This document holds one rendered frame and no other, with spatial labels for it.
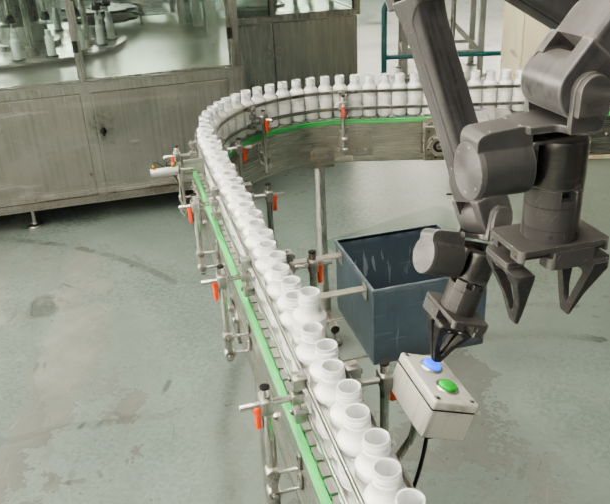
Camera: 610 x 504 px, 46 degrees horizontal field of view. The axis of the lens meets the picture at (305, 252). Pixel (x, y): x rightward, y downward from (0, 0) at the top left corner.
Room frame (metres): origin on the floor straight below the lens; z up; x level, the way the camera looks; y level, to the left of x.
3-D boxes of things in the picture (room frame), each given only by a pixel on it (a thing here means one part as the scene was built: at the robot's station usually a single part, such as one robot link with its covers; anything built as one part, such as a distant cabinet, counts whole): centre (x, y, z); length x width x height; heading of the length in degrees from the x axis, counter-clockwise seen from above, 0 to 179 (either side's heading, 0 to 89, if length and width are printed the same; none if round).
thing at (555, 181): (0.67, -0.25, 1.57); 0.07 x 0.06 x 0.07; 104
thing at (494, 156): (0.66, -0.21, 1.60); 0.12 x 0.09 x 0.12; 104
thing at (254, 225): (1.48, 0.11, 1.08); 0.06 x 0.06 x 0.17
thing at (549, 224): (0.67, -0.25, 1.51); 0.10 x 0.07 x 0.07; 104
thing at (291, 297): (1.15, 0.02, 1.08); 0.06 x 0.06 x 0.17
